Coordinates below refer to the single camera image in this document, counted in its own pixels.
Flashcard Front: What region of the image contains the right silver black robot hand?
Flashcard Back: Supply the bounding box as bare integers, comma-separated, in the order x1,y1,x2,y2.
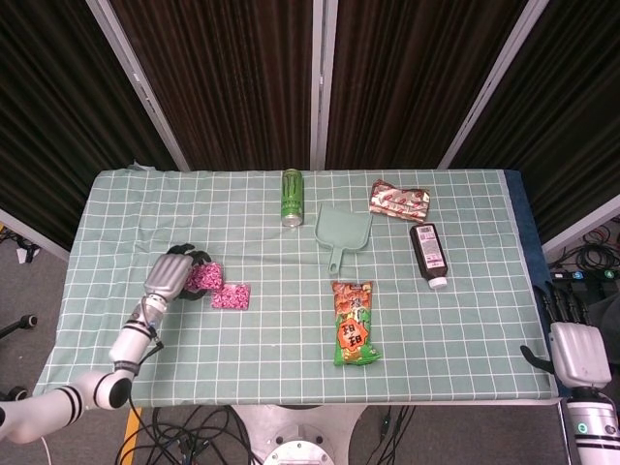
519,283,613,388

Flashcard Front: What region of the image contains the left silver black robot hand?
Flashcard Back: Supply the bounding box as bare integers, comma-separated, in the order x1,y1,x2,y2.
143,243,217,304

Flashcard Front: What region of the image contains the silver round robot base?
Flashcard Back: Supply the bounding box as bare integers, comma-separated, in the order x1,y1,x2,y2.
230,404,364,465

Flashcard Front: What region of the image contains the black power strip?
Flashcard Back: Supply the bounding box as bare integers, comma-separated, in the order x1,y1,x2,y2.
549,269,620,283

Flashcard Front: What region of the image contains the green checkered tablecloth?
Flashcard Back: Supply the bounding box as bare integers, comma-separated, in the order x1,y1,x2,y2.
33,167,566,407

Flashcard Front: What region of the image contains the dark blue under cloth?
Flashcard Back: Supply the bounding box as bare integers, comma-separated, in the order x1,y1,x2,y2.
501,169,566,403

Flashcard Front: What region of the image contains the green energy drink can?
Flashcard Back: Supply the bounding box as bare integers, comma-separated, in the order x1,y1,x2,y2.
280,168,305,228

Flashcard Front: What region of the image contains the black chair caster base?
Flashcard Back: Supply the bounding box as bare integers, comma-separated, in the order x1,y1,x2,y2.
0,313,39,403

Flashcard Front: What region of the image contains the yellow floor tape strip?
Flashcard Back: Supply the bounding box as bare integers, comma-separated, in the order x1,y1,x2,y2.
118,406,144,465

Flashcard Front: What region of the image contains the green plastic dustpan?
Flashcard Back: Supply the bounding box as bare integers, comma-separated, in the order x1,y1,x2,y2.
313,202,374,277

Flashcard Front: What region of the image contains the brown bottle white cap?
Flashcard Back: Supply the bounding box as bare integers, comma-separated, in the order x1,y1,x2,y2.
409,222,450,292

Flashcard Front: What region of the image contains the green orange snack bag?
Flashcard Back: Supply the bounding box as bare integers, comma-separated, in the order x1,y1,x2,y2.
331,279,383,367

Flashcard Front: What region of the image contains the dark brown partition panel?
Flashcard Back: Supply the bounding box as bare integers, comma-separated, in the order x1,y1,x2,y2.
0,0,178,253
108,0,316,171
449,0,620,243
326,0,529,171

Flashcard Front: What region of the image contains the red silver foil packet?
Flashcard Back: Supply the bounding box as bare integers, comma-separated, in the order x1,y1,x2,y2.
367,179,432,224

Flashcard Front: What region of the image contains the black floor cable tangle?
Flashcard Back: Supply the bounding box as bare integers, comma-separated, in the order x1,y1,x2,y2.
367,405,418,465
0,227,43,265
113,405,272,465
546,220,620,275

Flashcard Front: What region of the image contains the white partition base rail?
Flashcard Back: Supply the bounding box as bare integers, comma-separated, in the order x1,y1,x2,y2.
0,207,72,263
542,207,620,253

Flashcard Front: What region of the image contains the white partition frame post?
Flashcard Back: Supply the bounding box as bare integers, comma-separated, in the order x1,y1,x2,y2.
85,0,191,171
309,0,339,171
437,0,551,171

